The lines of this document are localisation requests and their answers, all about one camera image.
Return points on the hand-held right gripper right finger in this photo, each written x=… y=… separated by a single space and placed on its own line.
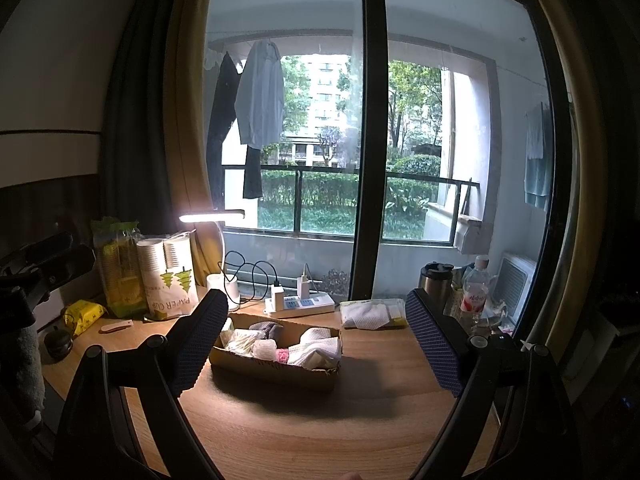
x=432 y=340

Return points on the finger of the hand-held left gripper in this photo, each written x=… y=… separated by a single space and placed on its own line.
x=67 y=265

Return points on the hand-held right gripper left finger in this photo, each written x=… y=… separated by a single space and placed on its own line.
x=200 y=340

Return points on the white gauze roll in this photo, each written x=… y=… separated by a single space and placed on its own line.
x=265 y=350

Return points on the grey dotted glove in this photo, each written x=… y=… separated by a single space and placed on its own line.
x=267 y=331

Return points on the cardboard box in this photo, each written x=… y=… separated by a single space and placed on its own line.
x=270 y=377

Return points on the person's left forearm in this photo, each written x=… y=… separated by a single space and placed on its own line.
x=29 y=365

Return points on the pink soft item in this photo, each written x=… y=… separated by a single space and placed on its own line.
x=283 y=356

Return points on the green paper cup bag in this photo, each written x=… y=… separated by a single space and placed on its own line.
x=117 y=280

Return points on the yellow packet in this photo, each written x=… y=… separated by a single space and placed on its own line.
x=85 y=315

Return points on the steel thermos flask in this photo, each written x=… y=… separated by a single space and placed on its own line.
x=435 y=285

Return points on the white desk lamp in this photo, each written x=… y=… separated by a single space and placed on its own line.
x=232 y=292

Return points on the clear water bottle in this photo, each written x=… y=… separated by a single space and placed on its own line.
x=475 y=300

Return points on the black round object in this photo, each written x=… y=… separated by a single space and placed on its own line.
x=58 y=344

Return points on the white paper cup bag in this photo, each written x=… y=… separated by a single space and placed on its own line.
x=165 y=285

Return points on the packet of white cloths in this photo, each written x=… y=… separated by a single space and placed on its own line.
x=370 y=315

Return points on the pale folding knife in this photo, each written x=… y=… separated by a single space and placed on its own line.
x=115 y=326

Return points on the white air conditioner unit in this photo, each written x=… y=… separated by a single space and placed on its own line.
x=515 y=280

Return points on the white power strip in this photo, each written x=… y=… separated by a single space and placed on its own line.
x=305 y=304

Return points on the black balcony railing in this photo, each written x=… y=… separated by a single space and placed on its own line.
x=299 y=200

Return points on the teal hanging towel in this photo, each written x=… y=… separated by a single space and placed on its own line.
x=537 y=182

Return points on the gold curtain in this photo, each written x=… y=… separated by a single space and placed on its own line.
x=192 y=110

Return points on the black hanging pants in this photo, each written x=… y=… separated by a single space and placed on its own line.
x=220 y=125

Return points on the white hanging towel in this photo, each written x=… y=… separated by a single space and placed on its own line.
x=535 y=132

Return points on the light blue hanging shirt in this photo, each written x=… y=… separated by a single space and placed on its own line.
x=260 y=95

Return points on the black window frame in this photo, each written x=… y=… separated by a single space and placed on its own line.
x=370 y=135

